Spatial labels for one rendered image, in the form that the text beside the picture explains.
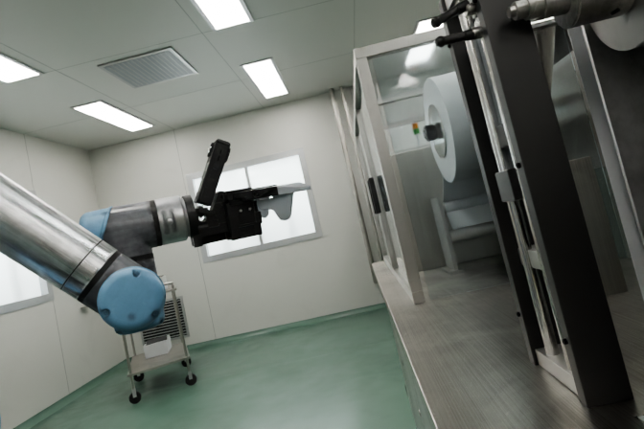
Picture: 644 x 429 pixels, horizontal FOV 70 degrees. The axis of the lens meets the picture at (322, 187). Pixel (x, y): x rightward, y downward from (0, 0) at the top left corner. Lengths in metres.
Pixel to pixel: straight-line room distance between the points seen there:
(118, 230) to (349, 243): 5.11
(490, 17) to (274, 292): 5.48
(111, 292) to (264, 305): 5.39
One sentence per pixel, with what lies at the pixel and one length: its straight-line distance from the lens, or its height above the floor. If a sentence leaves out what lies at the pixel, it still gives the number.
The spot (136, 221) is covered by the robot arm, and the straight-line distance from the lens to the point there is 0.74.
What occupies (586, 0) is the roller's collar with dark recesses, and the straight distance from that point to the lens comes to 0.57.
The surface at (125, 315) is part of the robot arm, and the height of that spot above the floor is 1.10.
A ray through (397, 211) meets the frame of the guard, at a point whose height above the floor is 1.15.
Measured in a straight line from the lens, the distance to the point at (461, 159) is 1.26.
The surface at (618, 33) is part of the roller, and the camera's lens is 0.64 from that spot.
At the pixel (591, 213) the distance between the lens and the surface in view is 1.03.
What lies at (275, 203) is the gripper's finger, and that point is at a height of 1.21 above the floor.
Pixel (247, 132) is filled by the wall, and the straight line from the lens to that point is 6.01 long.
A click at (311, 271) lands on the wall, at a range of 5.81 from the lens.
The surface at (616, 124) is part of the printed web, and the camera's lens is 0.66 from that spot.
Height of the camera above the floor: 1.15
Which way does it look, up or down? 5 degrees up
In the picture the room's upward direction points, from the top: 13 degrees counter-clockwise
